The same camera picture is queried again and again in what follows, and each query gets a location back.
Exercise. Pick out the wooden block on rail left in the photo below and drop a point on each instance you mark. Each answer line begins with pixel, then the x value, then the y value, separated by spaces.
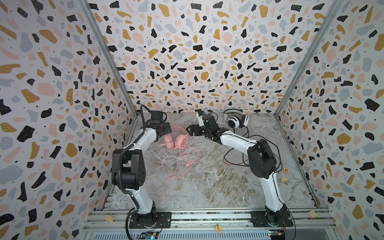
pixel 109 219

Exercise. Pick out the wooden triangle block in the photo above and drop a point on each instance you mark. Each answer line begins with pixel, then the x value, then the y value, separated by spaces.
pixel 284 180

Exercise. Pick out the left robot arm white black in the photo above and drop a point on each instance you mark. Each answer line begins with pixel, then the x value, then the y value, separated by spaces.
pixel 129 171

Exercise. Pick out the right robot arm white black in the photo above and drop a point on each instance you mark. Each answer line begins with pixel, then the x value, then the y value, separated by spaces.
pixel 262 163

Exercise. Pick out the wooden block on rail right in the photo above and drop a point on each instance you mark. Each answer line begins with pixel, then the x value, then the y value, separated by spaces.
pixel 313 214

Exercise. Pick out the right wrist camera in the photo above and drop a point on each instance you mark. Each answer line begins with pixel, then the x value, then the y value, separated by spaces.
pixel 199 116

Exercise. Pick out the wooden block on rail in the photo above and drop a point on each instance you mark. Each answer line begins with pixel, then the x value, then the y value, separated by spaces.
pixel 313 214
pixel 109 219

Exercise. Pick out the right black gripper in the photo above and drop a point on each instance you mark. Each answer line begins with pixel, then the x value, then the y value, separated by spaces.
pixel 196 130

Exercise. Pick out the white black headphones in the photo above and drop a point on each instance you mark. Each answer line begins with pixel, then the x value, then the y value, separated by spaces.
pixel 236 118

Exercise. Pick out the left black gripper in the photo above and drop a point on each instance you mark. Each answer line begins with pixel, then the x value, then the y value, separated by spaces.
pixel 166 128

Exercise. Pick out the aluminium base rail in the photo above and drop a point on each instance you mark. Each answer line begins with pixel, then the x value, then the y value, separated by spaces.
pixel 199 224

